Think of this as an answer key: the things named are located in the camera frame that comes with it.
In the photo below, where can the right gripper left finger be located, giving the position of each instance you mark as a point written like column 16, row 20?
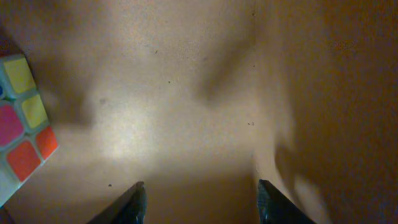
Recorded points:
column 129, row 208

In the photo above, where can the Rubik's cube one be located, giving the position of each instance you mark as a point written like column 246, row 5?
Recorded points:
column 27, row 139

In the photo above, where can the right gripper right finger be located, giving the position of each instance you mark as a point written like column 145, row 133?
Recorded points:
column 275, row 208

